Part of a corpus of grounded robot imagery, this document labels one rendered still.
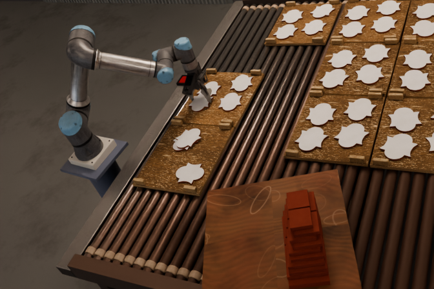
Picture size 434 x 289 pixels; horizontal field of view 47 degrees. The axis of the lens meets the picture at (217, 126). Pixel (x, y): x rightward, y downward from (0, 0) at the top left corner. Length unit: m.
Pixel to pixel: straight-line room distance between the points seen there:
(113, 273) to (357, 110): 1.22
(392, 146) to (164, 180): 0.97
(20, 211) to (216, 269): 2.60
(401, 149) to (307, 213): 0.64
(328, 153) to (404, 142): 0.30
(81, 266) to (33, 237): 1.77
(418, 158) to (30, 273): 2.59
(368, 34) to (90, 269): 1.77
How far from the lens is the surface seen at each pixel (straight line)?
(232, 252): 1.73
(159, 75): 2.25
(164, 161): 2.30
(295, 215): 1.55
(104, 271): 2.02
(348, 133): 2.14
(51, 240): 3.72
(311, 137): 2.15
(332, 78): 2.44
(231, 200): 1.87
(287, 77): 2.56
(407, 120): 2.18
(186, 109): 2.54
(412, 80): 2.38
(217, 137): 2.31
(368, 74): 2.44
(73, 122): 2.48
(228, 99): 2.48
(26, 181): 4.34
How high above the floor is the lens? 2.42
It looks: 39 degrees down
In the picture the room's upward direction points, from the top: 21 degrees counter-clockwise
